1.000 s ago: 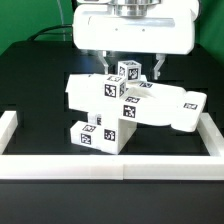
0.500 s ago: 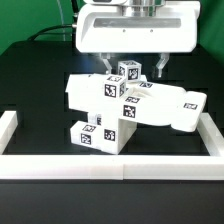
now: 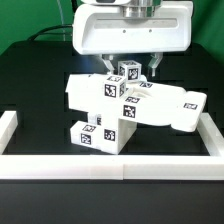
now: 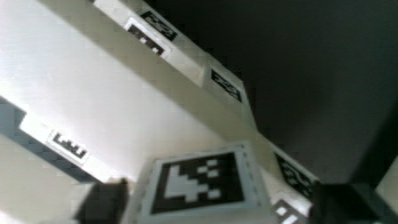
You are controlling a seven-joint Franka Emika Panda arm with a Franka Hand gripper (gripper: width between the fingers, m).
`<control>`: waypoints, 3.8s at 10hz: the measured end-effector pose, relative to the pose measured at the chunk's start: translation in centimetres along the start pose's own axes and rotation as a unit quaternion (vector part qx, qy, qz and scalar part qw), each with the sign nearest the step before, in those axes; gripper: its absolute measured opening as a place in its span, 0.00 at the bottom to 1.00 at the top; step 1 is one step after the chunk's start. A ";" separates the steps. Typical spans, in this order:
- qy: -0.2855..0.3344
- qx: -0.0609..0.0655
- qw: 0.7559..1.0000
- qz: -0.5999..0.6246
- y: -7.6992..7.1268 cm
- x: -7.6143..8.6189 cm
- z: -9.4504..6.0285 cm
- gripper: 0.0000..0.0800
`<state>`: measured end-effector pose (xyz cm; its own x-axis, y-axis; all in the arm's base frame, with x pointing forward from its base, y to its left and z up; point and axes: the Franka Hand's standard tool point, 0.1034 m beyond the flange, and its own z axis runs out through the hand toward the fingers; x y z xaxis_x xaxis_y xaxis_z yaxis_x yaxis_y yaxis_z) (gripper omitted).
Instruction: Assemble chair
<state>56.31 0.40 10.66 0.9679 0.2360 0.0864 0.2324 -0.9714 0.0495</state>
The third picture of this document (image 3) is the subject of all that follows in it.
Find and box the black cable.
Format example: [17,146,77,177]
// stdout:
[27,23,76,42]

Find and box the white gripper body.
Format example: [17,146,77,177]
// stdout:
[73,0,193,55]

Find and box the white U-shaped fence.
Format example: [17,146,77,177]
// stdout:
[0,111,224,180]

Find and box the grey thin cable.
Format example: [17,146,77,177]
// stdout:
[56,0,66,42]

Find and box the white chair back frame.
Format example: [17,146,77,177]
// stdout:
[66,74,207,132]

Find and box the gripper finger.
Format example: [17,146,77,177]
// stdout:
[101,54,114,74]
[148,52,163,76]

